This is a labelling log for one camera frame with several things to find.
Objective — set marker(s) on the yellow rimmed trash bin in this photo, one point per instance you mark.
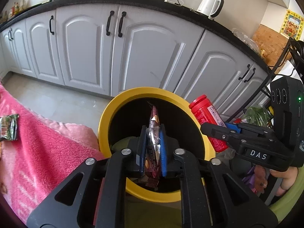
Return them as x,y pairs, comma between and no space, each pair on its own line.
164,122

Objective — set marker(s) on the dark green snack packet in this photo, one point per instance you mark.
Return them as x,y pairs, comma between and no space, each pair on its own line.
8,126

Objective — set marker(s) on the red cylindrical can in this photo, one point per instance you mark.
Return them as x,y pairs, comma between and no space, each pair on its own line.
205,112

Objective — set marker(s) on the person's right hand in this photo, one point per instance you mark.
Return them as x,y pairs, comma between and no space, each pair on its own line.
288,179

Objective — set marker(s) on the black countertop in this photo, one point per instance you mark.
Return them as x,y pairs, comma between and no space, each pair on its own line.
158,5

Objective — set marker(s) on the white lower cabinets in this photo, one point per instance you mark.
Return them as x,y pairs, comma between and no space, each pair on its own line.
107,49

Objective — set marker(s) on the pink fleece blanket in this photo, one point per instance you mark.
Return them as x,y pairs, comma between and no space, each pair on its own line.
43,155

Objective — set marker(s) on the green vegetables bag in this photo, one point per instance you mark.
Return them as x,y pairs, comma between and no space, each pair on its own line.
257,115

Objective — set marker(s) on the yellow wall poster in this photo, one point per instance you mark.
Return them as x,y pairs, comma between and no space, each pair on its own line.
292,25

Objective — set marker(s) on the white electric kettle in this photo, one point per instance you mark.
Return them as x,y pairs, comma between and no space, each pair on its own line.
210,8

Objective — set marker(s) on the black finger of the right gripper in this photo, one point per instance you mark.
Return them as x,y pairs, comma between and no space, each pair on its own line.
220,136

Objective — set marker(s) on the green cushion seat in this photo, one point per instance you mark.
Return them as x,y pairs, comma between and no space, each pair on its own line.
144,214

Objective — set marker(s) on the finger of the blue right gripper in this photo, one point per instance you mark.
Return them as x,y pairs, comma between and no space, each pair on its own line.
233,126

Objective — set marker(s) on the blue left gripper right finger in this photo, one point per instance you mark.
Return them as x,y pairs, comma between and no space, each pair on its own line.
163,152

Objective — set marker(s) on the brown snack bar wrapper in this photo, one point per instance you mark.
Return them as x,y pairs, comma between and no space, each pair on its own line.
152,163

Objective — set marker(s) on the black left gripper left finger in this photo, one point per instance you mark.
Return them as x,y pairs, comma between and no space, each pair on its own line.
141,150

